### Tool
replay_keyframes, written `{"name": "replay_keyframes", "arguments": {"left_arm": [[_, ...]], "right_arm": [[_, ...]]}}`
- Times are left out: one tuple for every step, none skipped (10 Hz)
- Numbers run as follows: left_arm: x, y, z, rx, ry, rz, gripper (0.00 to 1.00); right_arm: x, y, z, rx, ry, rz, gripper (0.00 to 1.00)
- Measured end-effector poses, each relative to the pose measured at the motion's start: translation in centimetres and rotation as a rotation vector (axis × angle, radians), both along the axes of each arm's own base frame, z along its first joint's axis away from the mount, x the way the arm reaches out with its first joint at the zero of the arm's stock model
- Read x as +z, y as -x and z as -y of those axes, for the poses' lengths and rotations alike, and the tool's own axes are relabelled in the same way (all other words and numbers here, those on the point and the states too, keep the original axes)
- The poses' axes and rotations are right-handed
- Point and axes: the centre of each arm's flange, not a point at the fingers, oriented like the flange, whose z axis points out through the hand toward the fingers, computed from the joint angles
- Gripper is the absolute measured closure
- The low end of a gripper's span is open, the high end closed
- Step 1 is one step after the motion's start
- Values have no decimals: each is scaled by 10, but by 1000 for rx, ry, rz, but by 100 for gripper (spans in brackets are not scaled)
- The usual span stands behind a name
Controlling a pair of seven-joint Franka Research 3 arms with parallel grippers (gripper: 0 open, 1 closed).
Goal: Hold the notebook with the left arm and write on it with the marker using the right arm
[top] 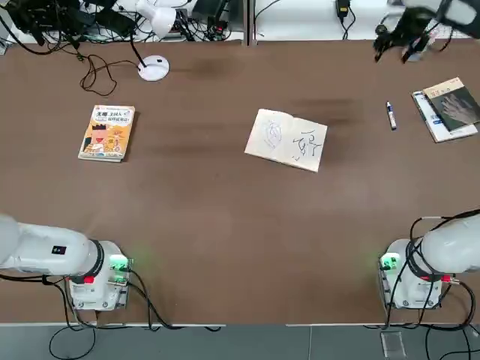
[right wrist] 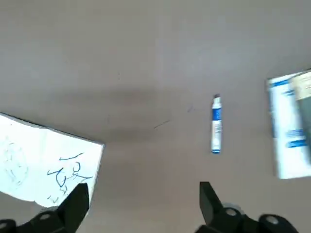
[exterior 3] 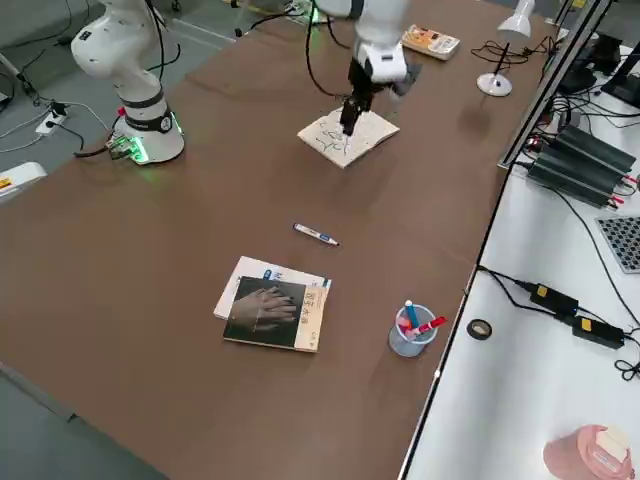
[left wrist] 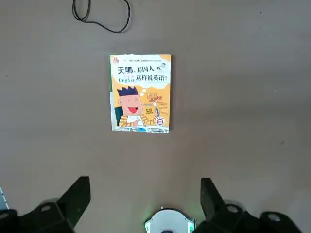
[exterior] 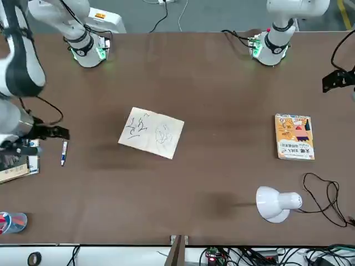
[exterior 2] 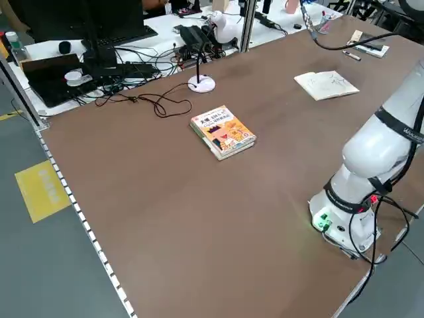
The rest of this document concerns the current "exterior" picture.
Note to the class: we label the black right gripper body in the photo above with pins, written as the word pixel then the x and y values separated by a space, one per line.
pixel 37 128

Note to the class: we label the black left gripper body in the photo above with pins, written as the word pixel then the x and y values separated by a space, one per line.
pixel 352 74

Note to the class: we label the lined paper notebook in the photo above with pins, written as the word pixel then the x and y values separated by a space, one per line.
pixel 149 133

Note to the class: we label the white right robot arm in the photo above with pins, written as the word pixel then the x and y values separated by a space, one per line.
pixel 22 55

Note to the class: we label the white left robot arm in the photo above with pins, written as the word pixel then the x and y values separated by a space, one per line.
pixel 277 36

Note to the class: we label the red marker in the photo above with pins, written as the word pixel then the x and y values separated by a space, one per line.
pixel 19 220

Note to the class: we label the blue marker white cap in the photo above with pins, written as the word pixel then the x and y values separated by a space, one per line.
pixel 4 221

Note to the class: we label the dark book hands cover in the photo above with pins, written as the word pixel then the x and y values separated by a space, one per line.
pixel 11 169

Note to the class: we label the orange illustrated book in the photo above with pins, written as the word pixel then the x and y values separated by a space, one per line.
pixel 294 138

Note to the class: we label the clear pen cup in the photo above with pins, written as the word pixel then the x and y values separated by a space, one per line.
pixel 20 228

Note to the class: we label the black tape roll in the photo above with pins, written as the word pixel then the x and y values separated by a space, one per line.
pixel 30 259

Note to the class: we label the white box orange label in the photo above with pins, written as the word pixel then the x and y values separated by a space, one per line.
pixel 111 20

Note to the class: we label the white desk lamp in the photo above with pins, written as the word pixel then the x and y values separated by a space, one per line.
pixel 277 203

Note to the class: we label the white power strip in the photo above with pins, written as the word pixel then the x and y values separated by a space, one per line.
pixel 162 1

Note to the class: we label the green circuit board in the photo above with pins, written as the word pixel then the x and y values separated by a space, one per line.
pixel 212 256

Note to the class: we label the aluminium frame post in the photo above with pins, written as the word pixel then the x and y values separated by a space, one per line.
pixel 177 255

